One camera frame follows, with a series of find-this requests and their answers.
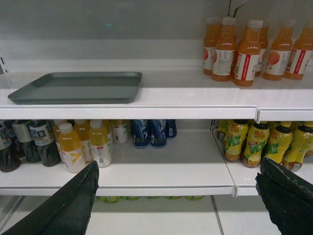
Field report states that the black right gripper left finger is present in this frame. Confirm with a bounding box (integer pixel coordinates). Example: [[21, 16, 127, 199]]
[[4, 161, 99, 235]]

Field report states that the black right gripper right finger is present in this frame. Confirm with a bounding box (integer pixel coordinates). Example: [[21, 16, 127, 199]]
[[255, 157, 313, 235]]

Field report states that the grey silver serving tray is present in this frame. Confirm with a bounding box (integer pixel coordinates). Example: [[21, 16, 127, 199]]
[[8, 71, 142, 105]]

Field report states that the yellow lemon tea bottle far right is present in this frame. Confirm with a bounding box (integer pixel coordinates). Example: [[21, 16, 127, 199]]
[[282, 121, 313, 172]]

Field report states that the yellow lemon tea bottle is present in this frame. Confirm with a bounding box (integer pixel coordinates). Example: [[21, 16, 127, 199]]
[[264, 121, 293, 164], [241, 121, 269, 168], [224, 119, 248, 162], [282, 121, 313, 172]]

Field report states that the yellow lemon tea bottle centre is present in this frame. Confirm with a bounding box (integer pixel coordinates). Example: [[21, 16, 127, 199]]
[[241, 121, 269, 168]]

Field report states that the yellow juice bottle front left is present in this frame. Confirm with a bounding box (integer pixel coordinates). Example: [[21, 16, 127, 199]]
[[58, 123, 86, 173]]

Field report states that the yellow juice bottle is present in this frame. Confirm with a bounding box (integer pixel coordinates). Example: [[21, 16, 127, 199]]
[[89, 119, 112, 167], [58, 123, 86, 173], [73, 119, 93, 162]]

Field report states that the dark tea bottle middle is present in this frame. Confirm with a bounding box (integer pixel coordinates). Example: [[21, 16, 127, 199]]
[[12, 119, 40, 163]]

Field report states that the dark tea bottle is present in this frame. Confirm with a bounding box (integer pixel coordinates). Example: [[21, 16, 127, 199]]
[[12, 119, 40, 163], [29, 119, 61, 167], [0, 121, 21, 173]]

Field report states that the dark tea bottle far left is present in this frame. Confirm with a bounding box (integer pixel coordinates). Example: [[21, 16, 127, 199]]
[[0, 121, 21, 173]]

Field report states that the yellow juice bottle front right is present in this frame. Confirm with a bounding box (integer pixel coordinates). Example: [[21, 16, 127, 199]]
[[89, 119, 112, 167]]

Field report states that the yellow lemon tea bottle left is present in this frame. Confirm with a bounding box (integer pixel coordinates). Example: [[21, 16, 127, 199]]
[[224, 119, 248, 162]]

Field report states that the dark tea bottle right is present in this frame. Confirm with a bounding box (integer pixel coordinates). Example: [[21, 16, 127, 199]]
[[29, 119, 61, 167]]

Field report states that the yellow juice bottle back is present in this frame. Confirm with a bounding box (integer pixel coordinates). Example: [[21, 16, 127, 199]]
[[73, 119, 93, 162]]

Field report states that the white green label bottle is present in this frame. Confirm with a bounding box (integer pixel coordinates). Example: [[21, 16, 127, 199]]
[[112, 119, 128, 144]]

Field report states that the blue drink bottle middle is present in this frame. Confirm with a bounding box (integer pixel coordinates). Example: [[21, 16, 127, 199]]
[[148, 119, 167, 148]]

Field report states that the blue drink bottle right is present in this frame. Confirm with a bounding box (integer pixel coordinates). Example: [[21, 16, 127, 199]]
[[165, 119, 177, 139]]

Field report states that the orange juice bottle peach label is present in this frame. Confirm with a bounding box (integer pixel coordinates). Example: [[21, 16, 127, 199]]
[[263, 20, 296, 81]]

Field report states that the orange juice bottle far right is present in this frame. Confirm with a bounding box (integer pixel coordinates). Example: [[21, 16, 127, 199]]
[[283, 20, 313, 80]]

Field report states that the orange juice bottle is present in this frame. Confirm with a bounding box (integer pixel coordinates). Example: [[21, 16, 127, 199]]
[[232, 20, 263, 87], [203, 17, 220, 75], [212, 18, 236, 82], [255, 20, 269, 77], [283, 20, 313, 80]]

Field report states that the orange juice bottle front centre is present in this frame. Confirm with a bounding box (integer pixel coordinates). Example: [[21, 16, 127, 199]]
[[232, 20, 263, 87]]

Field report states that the orange juice bottle front left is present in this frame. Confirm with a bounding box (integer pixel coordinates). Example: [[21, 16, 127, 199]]
[[212, 18, 236, 82]]

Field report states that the orange juice bottle back centre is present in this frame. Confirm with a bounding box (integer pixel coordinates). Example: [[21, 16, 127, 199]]
[[255, 20, 269, 77]]

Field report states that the orange juice bottle back left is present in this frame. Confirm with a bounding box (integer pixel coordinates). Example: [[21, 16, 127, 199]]
[[203, 17, 220, 75]]

